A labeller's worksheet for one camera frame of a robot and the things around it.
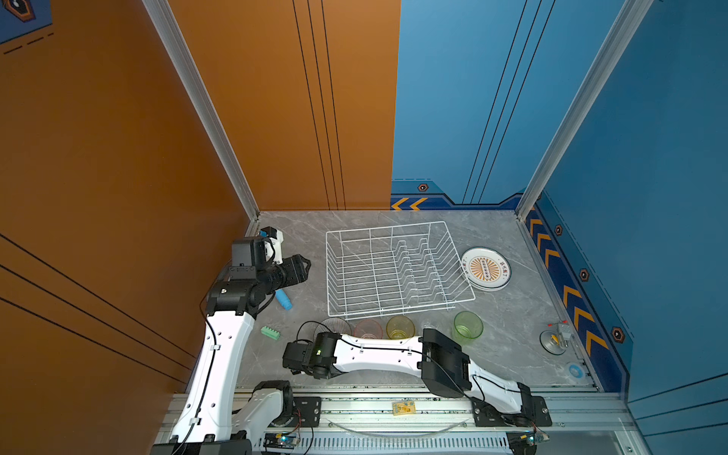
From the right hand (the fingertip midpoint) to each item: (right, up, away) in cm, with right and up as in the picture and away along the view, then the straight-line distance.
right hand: (335, 348), depth 82 cm
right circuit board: (+50, -19, -12) cm, 54 cm away
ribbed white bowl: (-1, +5, +4) cm, 7 cm away
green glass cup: (+40, +5, +4) cm, 41 cm away
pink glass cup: (+10, +3, +7) cm, 12 cm away
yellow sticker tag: (+19, -13, -8) cm, 25 cm away
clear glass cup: (+30, +6, +5) cm, 31 cm away
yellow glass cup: (+20, +4, +5) cm, 21 cm away
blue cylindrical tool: (-19, +12, +11) cm, 25 cm away
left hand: (-8, +26, -8) cm, 28 cm away
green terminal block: (-21, +3, +5) cm, 21 cm away
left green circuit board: (-12, -19, -11) cm, 25 cm away
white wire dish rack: (+16, +20, +20) cm, 33 cm away
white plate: (+51, +21, +17) cm, 58 cm away
